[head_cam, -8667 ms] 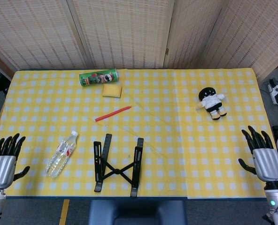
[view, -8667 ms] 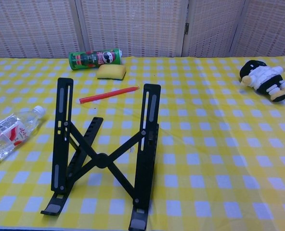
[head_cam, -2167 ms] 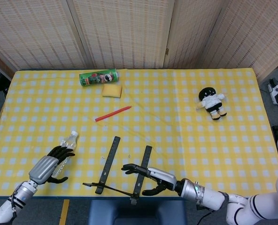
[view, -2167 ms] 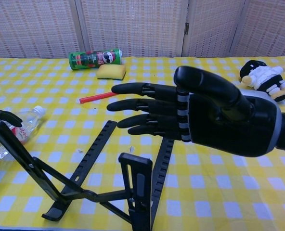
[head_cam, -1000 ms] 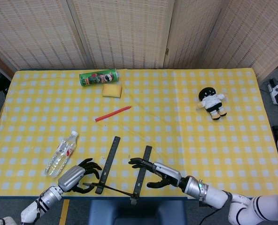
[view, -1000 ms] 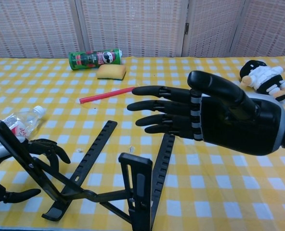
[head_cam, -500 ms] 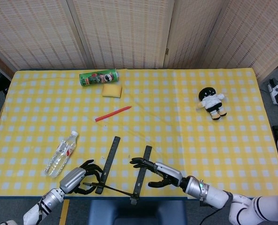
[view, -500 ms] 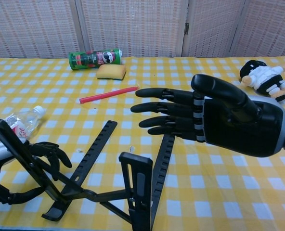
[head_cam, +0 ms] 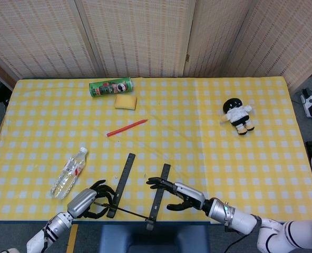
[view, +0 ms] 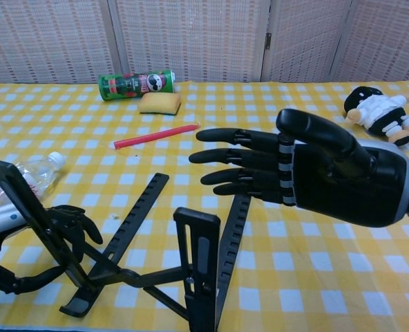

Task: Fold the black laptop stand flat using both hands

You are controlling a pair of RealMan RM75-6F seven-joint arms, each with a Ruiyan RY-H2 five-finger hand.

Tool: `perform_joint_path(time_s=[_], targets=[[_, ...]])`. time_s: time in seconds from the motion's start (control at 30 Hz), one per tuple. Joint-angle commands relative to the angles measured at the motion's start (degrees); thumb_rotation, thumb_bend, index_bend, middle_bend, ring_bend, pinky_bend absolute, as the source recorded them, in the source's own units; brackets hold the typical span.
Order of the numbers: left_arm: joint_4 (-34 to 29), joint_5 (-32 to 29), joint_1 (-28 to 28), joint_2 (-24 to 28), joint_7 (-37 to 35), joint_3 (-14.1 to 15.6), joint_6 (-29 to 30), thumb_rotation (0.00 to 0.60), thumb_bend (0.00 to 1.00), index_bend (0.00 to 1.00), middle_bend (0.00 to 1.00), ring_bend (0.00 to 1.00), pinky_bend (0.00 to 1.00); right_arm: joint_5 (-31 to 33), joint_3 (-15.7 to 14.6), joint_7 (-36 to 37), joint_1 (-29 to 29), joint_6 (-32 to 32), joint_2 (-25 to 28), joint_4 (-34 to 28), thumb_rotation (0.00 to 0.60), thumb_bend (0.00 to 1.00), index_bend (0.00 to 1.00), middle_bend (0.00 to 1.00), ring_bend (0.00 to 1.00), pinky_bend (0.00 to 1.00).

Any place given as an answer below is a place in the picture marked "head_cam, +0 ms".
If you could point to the yellow sponge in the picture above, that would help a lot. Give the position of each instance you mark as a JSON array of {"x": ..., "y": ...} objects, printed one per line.
[{"x": 125, "y": 102}]

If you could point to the black folding stand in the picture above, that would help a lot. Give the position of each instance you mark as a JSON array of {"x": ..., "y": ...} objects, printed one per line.
[{"x": 124, "y": 179}]

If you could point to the brass screen hinge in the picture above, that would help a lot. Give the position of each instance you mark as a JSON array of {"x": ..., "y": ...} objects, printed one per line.
[{"x": 187, "y": 58}]

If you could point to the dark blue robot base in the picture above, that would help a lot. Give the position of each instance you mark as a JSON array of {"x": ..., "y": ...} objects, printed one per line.
[{"x": 156, "y": 239}]

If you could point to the clear plastic water bottle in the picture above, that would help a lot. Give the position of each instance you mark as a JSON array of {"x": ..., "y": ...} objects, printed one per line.
[{"x": 66, "y": 176}]

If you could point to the yellow checked tablecloth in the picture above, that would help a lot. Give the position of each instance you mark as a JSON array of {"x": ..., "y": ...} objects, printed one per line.
[{"x": 198, "y": 158}]

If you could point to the green Pringles can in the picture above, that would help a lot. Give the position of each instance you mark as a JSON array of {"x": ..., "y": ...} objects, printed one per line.
[{"x": 108, "y": 87}]

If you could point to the woven folding screen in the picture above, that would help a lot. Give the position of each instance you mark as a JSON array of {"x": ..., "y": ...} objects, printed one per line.
[{"x": 140, "y": 34}]

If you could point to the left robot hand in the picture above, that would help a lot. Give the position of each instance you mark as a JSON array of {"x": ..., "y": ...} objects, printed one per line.
[{"x": 81, "y": 203}]

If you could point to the white power strip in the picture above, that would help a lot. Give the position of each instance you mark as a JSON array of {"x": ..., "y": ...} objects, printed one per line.
[{"x": 309, "y": 104}]

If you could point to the black and white plush doll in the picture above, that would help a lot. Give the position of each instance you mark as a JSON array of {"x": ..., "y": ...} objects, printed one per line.
[{"x": 237, "y": 113}]

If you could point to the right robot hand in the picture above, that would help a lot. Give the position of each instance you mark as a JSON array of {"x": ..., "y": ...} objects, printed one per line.
[{"x": 190, "y": 193}]

